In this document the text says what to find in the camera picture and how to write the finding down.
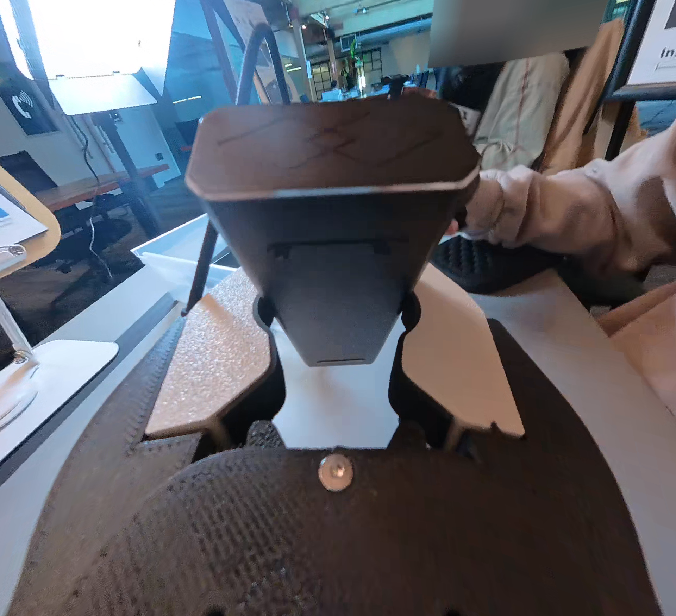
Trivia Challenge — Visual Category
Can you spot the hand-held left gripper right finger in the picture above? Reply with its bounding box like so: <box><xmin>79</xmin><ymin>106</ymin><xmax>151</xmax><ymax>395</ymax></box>
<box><xmin>388</xmin><ymin>263</ymin><xmax>526</xmax><ymax>440</ymax></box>

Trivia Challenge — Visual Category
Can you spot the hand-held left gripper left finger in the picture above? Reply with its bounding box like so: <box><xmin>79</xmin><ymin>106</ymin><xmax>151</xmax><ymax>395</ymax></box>
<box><xmin>144</xmin><ymin>268</ymin><xmax>288</xmax><ymax>440</ymax></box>

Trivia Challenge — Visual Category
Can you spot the clear plastic bin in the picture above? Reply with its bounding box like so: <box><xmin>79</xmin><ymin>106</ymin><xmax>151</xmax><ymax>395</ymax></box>
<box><xmin>131</xmin><ymin>214</ymin><xmax>238</xmax><ymax>305</ymax></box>

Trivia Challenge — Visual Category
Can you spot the person's right forearm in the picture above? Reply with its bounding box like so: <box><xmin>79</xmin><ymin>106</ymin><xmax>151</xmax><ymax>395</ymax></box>
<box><xmin>465</xmin><ymin>127</ymin><xmax>676</xmax><ymax>274</ymax></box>

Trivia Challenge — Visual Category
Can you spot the black bin divider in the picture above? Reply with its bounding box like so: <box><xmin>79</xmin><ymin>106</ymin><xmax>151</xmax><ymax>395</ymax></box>
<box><xmin>181</xmin><ymin>220</ymin><xmax>218</xmax><ymax>317</ymax></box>

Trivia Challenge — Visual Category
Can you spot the black textured pad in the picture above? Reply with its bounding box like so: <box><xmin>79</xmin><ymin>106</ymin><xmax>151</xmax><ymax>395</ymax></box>
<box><xmin>430</xmin><ymin>233</ymin><xmax>650</xmax><ymax>310</ymax></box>

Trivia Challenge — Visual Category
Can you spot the person's beige hoodie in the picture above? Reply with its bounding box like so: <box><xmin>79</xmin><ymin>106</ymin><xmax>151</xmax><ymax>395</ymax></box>
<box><xmin>597</xmin><ymin>289</ymin><xmax>676</xmax><ymax>416</ymax></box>

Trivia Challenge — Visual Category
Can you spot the wooden background desk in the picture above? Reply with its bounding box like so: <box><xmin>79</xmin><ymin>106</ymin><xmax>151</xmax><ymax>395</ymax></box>
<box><xmin>32</xmin><ymin>164</ymin><xmax>170</xmax><ymax>210</ymax></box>

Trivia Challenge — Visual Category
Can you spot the black light stand pole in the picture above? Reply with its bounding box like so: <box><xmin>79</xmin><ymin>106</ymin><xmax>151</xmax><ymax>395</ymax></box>
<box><xmin>90</xmin><ymin>109</ymin><xmax>162</xmax><ymax>239</ymax></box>

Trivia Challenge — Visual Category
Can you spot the white phone booth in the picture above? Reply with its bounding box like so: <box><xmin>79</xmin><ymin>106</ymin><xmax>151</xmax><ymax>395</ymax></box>
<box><xmin>0</xmin><ymin>63</ymin><xmax>177</xmax><ymax>189</ymax></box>

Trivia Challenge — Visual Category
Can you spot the printed instruction sheet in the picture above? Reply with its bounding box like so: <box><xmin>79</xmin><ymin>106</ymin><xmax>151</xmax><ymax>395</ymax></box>
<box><xmin>0</xmin><ymin>188</ymin><xmax>48</xmax><ymax>247</ymax></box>

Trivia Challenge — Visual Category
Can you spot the beige stitched jacket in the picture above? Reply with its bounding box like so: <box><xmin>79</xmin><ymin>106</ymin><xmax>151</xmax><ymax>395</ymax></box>
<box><xmin>472</xmin><ymin>19</ymin><xmax>640</xmax><ymax>173</ymax></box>

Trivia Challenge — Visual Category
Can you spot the black curved tube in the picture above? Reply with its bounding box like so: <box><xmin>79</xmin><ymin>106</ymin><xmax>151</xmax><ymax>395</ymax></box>
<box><xmin>235</xmin><ymin>25</ymin><xmax>291</xmax><ymax>107</ymax></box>

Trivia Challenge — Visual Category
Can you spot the framed white sign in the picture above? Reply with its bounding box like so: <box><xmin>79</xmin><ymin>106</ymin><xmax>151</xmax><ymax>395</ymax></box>
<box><xmin>626</xmin><ymin>0</ymin><xmax>676</xmax><ymax>89</ymax></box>

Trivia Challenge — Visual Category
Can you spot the bright light panel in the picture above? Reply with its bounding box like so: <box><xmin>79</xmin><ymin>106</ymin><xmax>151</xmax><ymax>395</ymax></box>
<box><xmin>0</xmin><ymin>0</ymin><xmax>179</xmax><ymax>116</ymax></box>

